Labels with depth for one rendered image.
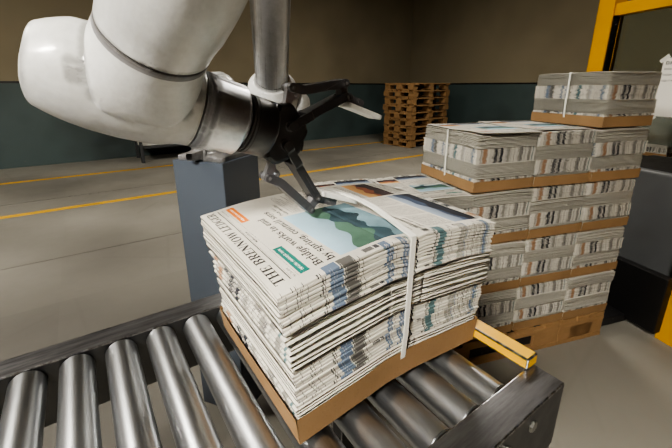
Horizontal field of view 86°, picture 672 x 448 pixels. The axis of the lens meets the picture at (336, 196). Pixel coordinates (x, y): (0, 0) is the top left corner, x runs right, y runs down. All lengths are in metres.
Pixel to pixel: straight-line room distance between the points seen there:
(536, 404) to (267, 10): 0.93
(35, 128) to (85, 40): 7.17
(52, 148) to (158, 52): 7.25
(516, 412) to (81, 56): 0.66
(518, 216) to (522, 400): 1.12
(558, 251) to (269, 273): 1.63
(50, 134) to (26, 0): 1.96
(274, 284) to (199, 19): 0.26
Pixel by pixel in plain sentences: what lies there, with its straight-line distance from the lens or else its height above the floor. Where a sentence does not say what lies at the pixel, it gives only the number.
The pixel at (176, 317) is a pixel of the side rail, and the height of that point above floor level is 0.80.
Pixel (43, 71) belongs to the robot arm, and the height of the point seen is 1.24.
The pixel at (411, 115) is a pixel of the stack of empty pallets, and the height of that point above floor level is 0.67.
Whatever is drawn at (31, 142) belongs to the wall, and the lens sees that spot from 7.59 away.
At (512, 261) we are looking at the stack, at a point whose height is 0.52.
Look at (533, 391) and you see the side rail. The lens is 0.67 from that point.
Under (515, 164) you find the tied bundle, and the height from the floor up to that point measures 0.94.
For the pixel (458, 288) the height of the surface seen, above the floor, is 0.92.
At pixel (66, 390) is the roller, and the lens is 0.73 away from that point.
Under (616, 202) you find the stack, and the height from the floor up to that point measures 0.72.
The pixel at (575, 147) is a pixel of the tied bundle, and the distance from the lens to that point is 1.80.
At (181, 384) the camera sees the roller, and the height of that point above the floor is 0.80.
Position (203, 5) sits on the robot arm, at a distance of 0.32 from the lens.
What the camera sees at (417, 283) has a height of 0.96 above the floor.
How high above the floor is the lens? 1.23
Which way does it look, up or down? 17 degrees down
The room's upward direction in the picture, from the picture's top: straight up
